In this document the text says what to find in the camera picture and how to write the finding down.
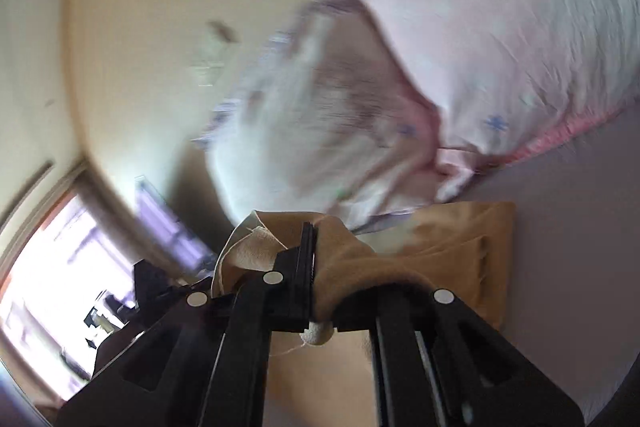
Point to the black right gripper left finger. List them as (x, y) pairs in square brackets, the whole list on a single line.
[(196, 360)]

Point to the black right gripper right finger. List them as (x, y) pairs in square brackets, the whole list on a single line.
[(438, 363)]

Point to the tan fleece garment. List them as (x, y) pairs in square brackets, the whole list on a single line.
[(465, 247)]

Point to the lavender bed sheet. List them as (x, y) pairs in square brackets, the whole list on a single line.
[(573, 304)]

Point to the bright window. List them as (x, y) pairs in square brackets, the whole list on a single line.
[(53, 304)]

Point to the white floral pillow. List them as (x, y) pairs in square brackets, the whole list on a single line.
[(324, 121)]

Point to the pink floral pillow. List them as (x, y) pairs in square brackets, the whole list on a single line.
[(512, 78)]

